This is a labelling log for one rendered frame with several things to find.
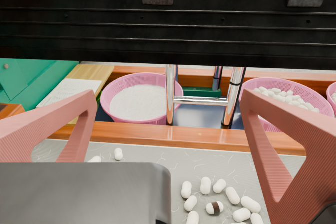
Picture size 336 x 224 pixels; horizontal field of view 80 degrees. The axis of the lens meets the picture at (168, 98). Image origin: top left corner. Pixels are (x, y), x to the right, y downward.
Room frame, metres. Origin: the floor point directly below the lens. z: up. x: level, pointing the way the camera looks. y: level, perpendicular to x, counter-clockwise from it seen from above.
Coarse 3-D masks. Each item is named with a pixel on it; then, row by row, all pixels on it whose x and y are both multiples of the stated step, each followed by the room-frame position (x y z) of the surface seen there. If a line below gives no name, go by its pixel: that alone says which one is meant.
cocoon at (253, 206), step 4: (244, 196) 0.20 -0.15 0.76; (244, 200) 0.19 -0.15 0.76; (248, 200) 0.19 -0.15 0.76; (252, 200) 0.19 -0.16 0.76; (244, 204) 0.19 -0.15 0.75; (248, 204) 0.18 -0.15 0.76; (252, 204) 0.18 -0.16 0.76; (256, 204) 0.18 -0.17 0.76; (248, 208) 0.18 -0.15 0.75; (252, 208) 0.18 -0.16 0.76; (256, 208) 0.18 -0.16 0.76; (260, 208) 0.18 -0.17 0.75; (252, 212) 0.18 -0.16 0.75; (256, 212) 0.17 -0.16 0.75
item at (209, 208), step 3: (219, 201) 0.19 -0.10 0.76; (207, 204) 0.19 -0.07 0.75; (210, 204) 0.18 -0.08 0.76; (219, 204) 0.18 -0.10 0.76; (222, 204) 0.19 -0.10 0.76; (207, 207) 0.18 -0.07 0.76; (210, 207) 0.18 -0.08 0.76; (219, 207) 0.18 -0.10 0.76; (222, 207) 0.18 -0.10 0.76; (207, 210) 0.18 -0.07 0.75; (210, 210) 0.17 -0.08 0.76; (213, 210) 0.17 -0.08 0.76; (222, 210) 0.18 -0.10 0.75; (210, 213) 0.17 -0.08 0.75; (213, 213) 0.17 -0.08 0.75
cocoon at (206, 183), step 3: (204, 177) 0.24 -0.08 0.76; (207, 177) 0.24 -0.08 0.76; (201, 180) 0.24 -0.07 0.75; (204, 180) 0.23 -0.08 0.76; (207, 180) 0.23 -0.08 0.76; (201, 183) 0.23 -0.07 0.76; (204, 183) 0.23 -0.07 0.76; (207, 183) 0.23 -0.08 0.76; (210, 183) 0.23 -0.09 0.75; (201, 186) 0.22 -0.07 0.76; (204, 186) 0.22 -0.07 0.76; (207, 186) 0.22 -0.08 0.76; (201, 189) 0.22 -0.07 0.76; (204, 189) 0.21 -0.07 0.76; (207, 189) 0.21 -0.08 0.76; (201, 192) 0.21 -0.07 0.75; (204, 192) 0.21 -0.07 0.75; (207, 192) 0.21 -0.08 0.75
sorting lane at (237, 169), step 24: (48, 144) 0.35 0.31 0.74; (96, 144) 0.35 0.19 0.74; (120, 144) 0.35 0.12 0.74; (168, 168) 0.28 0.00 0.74; (192, 168) 0.27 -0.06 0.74; (216, 168) 0.27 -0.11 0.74; (240, 168) 0.27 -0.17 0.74; (288, 168) 0.27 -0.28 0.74; (192, 192) 0.22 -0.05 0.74; (240, 192) 0.22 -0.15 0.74; (216, 216) 0.17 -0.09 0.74; (264, 216) 0.17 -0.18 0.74
